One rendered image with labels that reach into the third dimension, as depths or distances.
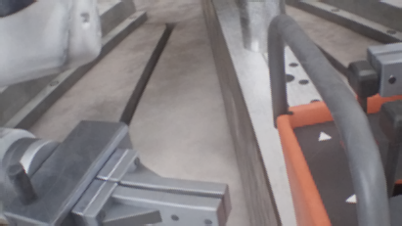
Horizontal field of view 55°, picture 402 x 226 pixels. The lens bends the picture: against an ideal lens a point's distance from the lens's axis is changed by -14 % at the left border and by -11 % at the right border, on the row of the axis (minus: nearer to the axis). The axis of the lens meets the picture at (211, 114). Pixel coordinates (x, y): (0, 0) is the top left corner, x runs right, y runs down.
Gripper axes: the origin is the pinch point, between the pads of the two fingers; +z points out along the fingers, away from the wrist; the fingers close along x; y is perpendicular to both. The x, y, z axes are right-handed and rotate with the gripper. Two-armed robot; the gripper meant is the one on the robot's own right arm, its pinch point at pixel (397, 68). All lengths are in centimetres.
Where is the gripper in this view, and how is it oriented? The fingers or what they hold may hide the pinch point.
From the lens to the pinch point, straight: 29.8
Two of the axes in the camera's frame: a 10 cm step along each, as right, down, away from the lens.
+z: -9.9, 1.6, 0.0
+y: -1.4, -8.5, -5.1
